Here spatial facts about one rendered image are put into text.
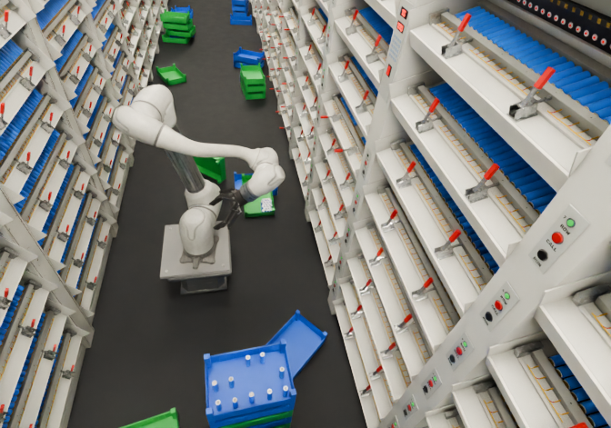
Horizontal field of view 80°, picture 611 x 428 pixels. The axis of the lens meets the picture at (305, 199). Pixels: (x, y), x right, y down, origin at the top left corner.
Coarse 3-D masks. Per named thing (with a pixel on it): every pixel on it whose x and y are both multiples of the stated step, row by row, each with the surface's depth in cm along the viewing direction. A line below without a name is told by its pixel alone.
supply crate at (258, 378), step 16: (240, 352) 135; (256, 352) 139; (272, 352) 141; (208, 368) 135; (224, 368) 135; (240, 368) 136; (256, 368) 136; (272, 368) 137; (288, 368) 134; (208, 384) 130; (224, 384) 131; (240, 384) 131; (256, 384) 132; (272, 384) 132; (288, 384) 133; (208, 400) 127; (224, 400) 127; (240, 400) 128; (256, 400) 128; (272, 400) 129; (288, 400) 126; (208, 416) 118; (224, 416) 122
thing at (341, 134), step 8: (328, 96) 184; (328, 104) 184; (328, 112) 179; (336, 112) 178; (336, 128) 169; (336, 136) 172; (344, 136) 164; (360, 136) 160; (344, 144) 160; (352, 144) 158; (344, 152) 161; (352, 160) 152; (360, 160) 150; (352, 168) 149
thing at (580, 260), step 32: (608, 128) 48; (576, 192) 53; (608, 192) 48; (544, 224) 59; (608, 224) 48; (512, 256) 66; (576, 256) 53; (608, 256) 53; (544, 288) 59; (480, 320) 76; (512, 320) 67; (480, 352) 76; (416, 384) 106; (448, 384) 89; (416, 416) 107
